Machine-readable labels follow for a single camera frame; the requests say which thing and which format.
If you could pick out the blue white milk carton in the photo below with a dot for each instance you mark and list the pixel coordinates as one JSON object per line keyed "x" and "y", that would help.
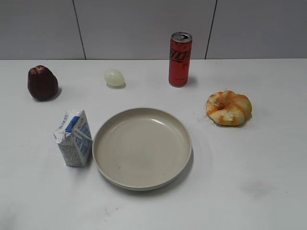
{"x": 74, "y": 139}

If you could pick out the beige round plate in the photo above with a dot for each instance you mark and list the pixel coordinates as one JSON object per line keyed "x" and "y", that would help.
{"x": 142, "y": 149}

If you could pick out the red soda can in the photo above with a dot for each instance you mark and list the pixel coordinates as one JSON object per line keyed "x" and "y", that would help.
{"x": 179, "y": 58}

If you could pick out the white egg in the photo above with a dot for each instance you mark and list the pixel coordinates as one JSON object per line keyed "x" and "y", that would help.
{"x": 114, "y": 78}

